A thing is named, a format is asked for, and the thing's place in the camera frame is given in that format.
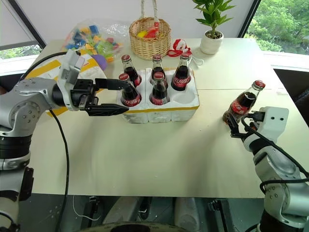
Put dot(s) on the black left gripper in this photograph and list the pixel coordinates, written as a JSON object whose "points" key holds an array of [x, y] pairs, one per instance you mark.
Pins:
{"points": [[83, 93]]}

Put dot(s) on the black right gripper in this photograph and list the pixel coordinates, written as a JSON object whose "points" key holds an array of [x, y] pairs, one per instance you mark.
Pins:
{"points": [[248, 129]]}

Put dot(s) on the glass cola bottle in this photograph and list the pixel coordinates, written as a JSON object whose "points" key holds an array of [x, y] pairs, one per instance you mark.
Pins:
{"points": [[131, 72], [131, 99], [157, 64], [181, 77], [241, 102], [158, 94]]}

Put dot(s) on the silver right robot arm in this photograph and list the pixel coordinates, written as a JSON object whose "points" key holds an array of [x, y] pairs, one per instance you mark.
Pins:
{"points": [[277, 166]]}

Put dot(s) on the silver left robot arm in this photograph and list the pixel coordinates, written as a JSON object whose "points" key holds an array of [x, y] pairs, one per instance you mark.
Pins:
{"points": [[29, 96]]}

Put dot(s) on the white foam crate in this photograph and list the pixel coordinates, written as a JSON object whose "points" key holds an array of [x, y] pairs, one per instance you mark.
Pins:
{"points": [[183, 106]]}

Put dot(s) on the purple round toy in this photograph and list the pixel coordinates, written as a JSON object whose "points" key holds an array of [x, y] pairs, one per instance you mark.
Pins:
{"points": [[100, 61]]}

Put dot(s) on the bag of colourful blocks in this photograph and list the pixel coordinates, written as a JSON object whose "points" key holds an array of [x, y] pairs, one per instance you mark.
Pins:
{"points": [[96, 38]]}

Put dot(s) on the dark object beside table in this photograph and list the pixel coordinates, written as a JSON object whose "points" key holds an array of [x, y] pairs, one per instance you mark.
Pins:
{"points": [[303, 100]]}

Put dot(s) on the yellow toy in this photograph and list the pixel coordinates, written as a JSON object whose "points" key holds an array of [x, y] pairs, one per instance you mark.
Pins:
{"points": [[142, 33]]}

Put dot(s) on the red toy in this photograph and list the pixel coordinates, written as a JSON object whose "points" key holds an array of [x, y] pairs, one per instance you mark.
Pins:
{"points": [[152, 33]]}

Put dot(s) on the green plant in white pot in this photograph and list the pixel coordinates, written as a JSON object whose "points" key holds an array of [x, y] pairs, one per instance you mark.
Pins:
{"points": [[212, 41]]}

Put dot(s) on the grey rounded shape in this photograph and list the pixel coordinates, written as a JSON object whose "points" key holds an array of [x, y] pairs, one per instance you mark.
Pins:
{"points": [[190, 212], [125, 210]]}

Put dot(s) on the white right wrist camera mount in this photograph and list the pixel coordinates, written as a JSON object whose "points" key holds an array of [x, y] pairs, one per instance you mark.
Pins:
{"points": [[276, 120]]}

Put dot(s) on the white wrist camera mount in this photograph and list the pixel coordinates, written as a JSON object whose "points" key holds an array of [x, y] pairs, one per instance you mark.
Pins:
{"points": [[276, 120], [70, 67]]}

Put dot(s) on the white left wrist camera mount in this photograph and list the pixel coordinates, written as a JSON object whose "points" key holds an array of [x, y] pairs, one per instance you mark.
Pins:
{"points": [[70, 67]]}

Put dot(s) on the black window frame post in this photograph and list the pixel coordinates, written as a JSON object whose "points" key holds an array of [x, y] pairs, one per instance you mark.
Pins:
{"points": [[24, 21], [248, 18]]}

